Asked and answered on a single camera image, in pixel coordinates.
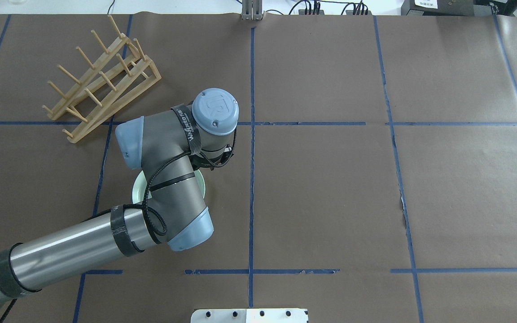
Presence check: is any light green plate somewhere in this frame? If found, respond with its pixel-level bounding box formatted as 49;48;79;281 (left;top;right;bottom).
131;170;206;204

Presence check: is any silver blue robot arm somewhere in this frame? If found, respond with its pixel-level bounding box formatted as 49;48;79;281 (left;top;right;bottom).
0;88;240;308

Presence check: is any wooden dish rack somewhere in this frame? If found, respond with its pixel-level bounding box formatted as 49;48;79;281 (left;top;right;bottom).
43;14;162;144

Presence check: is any black computer box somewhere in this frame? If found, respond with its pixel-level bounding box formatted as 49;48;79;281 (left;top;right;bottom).
400;0;474;17

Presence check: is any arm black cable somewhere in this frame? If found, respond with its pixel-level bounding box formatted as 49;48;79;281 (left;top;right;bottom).
141;135;237;237

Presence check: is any aluminium frame post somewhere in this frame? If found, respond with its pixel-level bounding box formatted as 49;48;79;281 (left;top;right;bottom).
238;0;264;21

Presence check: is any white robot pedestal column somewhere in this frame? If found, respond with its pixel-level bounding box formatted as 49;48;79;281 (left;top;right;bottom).
190;307;309;323

